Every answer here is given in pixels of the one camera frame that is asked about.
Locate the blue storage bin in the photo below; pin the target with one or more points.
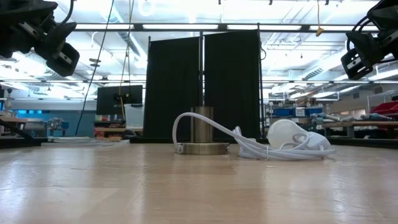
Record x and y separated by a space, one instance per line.
314 111
283 112

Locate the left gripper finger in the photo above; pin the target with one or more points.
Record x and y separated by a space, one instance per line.
63 32

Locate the brass lamp base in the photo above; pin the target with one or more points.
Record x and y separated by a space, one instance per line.
202 147

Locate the red storage bin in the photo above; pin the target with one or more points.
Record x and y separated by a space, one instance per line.
387 109

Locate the black overhead frame beam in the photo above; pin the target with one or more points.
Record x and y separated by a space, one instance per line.
222 27

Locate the white light bulb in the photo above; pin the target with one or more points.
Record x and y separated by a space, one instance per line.
284 133

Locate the long wooden workbench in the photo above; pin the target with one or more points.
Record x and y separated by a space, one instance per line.
357 124

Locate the black monitor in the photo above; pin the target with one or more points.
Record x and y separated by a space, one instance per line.
105 99

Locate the clear plastic bin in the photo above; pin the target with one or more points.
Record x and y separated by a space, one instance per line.
134 116

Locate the small wooden table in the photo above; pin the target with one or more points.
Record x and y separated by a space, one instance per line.
12 119

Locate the low shelf with orange items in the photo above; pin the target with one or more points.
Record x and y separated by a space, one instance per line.
109 129

